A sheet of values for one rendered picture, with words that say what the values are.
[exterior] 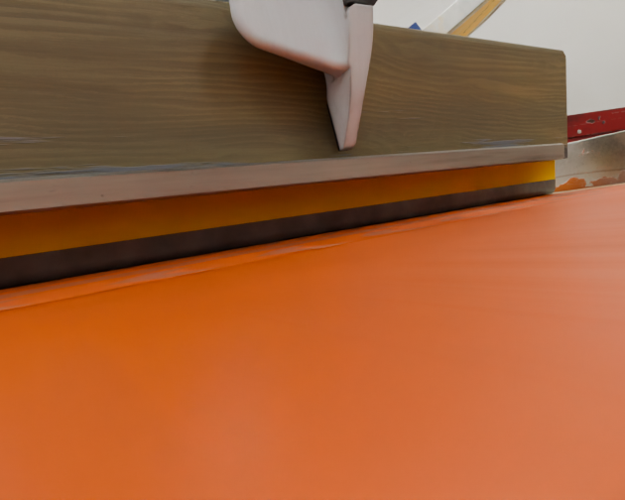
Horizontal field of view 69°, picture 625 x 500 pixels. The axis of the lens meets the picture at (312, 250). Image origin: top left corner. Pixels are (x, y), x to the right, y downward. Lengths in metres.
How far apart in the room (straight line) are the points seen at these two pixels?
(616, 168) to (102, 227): 0.34
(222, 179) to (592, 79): 2.23
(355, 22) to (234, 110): 0.06
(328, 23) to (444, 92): 0.09
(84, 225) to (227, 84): 0.08
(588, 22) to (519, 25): 0.32
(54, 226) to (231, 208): 0.07
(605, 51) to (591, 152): 1.95
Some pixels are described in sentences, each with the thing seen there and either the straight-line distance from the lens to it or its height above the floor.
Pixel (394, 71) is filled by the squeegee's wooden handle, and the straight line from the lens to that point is 0.24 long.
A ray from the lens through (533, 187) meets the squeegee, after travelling 0.35.
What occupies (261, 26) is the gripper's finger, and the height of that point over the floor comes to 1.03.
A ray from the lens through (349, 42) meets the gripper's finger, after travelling 0.19.
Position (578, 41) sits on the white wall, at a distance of 2.40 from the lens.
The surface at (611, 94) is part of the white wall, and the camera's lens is 2.31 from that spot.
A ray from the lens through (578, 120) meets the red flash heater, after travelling 1.20.
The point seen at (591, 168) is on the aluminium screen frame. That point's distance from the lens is 0.41.
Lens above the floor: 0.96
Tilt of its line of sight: 4 degrees down
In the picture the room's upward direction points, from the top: 9 degrees counter-clockwise
